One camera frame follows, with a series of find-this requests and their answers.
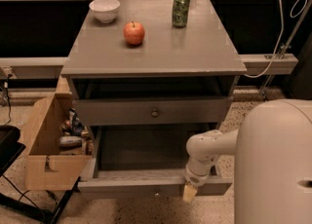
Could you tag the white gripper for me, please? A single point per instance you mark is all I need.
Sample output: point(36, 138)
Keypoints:
point(195, 180)

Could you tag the grey drawer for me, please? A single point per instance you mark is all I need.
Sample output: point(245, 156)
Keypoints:
point(100, 112)
point(139, 161)

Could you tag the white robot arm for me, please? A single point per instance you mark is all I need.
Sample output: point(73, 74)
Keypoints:
point(272, 167)

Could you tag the grey top drawer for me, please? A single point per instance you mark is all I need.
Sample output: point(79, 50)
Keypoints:
point(100, 112)

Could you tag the grey drawer cabinet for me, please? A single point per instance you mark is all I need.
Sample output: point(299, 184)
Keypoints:
point(198, 60)

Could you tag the dark bottle in box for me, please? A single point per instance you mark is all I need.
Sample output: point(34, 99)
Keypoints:
point(76, 127)

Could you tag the silver can in box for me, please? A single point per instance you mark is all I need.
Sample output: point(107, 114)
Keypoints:
point(70, 141)

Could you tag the cardboard box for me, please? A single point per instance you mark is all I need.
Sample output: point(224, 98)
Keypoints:
point(47, 167)

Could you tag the red apple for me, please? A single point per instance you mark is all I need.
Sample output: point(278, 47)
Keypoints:
point(134, 33)

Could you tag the green soda can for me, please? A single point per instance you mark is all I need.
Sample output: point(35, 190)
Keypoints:
point(180, 13)

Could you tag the white ceramic bowl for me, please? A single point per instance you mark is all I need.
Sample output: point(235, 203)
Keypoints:
point(105, 11)

